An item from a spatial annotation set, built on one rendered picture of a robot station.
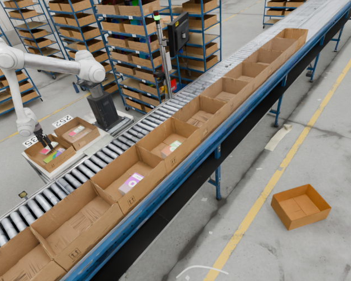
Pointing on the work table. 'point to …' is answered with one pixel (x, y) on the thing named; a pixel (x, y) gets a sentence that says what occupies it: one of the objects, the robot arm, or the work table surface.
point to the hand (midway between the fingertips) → (47, 145)
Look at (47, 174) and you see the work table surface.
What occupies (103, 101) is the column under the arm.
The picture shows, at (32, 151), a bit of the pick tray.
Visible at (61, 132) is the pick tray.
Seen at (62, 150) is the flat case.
